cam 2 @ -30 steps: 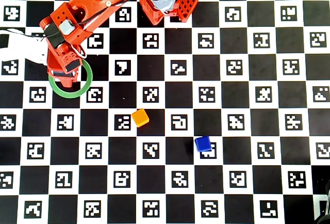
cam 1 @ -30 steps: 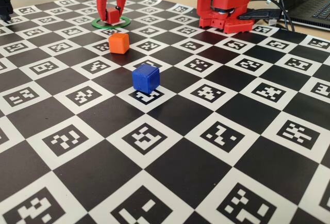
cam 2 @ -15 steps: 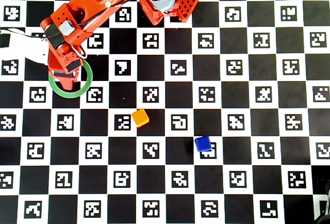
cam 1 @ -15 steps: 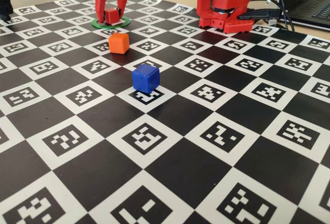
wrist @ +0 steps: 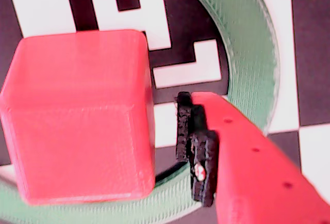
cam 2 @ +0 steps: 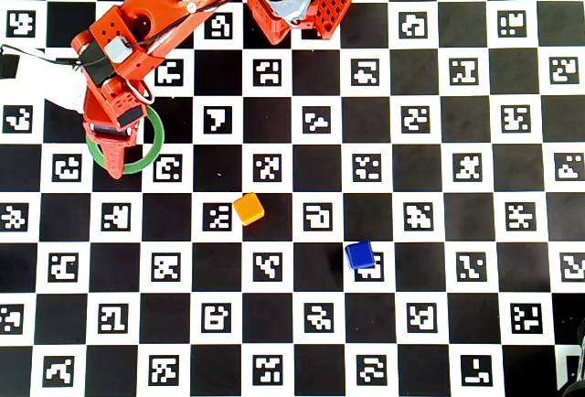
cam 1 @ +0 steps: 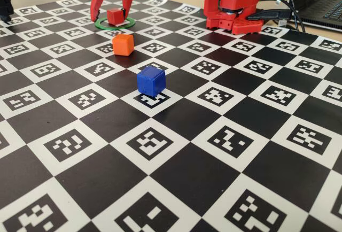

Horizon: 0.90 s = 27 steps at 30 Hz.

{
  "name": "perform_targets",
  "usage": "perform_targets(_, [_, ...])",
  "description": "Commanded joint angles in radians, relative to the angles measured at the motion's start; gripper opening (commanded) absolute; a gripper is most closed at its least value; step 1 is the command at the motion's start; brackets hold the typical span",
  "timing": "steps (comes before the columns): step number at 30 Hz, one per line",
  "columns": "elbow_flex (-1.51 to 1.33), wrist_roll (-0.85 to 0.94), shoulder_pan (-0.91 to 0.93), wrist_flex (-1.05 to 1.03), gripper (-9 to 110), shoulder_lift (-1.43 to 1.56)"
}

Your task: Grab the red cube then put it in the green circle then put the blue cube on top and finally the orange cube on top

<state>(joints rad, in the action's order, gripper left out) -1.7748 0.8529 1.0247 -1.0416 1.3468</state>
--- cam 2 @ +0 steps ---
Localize small grey square block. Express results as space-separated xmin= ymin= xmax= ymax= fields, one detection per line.
xmin=103 ymin=36 xmax=133 ymax=64

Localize black camera stand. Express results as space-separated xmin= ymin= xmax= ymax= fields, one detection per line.
xmin=558 ymin=314 xmax=585 ymax=397

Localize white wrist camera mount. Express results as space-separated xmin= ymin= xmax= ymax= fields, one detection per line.
xmin=0 ymin=43 xmax=88 ymax=113

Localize grey duct tape wad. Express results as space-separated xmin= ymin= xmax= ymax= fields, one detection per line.
xmin=267 ymin=0 xmax=314 ymax=27

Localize blue cube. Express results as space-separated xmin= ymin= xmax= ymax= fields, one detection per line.
xmin=344 ymin=240 xmax=377 ymax=271

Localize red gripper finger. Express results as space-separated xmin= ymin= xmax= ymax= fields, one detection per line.
xmin=93 ymin=134 xmax=139 ymax=182

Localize orange cube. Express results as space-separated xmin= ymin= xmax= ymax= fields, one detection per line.
xmin=232 ymin=192 xmax=266 ymax=227

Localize black white marker checkerboard mat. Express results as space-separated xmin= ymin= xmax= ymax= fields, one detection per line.
xmin=0 ymin=0 xmax=585 ymax=397

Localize green ring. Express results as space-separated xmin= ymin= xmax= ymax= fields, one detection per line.
xmin=85 ymin=103 xmax=165 ymax=176

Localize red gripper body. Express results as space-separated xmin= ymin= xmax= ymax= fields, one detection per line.
xmin=80 ymin=77 xmax=155 ymax=145

